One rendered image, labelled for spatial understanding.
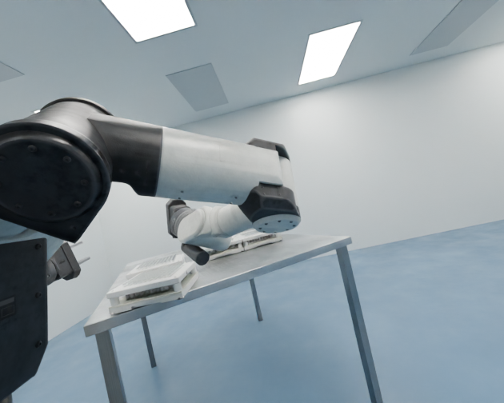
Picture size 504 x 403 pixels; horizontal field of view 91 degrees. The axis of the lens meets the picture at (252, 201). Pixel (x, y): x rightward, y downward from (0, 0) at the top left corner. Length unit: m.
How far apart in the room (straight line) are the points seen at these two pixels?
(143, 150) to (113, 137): 0.03
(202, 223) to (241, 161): 0.24
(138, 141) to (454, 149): 5.35
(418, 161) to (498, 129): 1.38
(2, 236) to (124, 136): 0.17
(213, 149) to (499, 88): 5.96
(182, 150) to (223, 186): 0.07
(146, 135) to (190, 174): 0.06
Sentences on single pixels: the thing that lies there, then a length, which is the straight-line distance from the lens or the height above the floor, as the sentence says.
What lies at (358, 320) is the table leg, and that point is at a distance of 1.39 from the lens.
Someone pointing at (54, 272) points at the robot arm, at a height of 1.08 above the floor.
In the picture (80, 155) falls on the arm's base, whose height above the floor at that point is 1.21.
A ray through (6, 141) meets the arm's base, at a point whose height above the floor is 1.23.
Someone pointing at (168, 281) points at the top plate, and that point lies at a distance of 0.89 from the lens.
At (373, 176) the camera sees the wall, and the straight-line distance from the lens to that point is 4.80.
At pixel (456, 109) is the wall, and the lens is 5.65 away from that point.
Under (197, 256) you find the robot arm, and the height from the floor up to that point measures 1.05.
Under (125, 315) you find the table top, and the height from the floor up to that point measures 0.89.
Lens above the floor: 1.14
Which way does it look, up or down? 1 degrees up
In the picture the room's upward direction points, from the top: 13 degrees counter-clockwise
